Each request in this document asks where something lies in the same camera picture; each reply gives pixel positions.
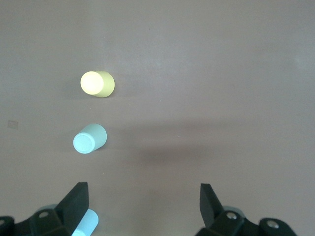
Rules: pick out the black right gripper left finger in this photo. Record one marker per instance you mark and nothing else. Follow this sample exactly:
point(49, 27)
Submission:
point(73, 204)

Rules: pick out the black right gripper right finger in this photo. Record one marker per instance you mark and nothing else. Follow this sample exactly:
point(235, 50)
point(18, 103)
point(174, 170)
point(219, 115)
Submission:
point(209, 206)

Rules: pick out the pale green plastic cup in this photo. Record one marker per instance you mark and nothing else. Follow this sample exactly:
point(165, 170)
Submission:
point(89, 138)

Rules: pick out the yellow plastic cup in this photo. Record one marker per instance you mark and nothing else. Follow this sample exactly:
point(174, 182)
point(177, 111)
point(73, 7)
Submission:
point(97, 83)

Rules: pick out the light blue plastic cup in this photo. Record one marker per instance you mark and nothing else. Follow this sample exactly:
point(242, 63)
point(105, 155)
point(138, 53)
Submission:
point(87, 221)

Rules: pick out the brown table mat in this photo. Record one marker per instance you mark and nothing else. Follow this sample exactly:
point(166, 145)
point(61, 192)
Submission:
point(221, 73)

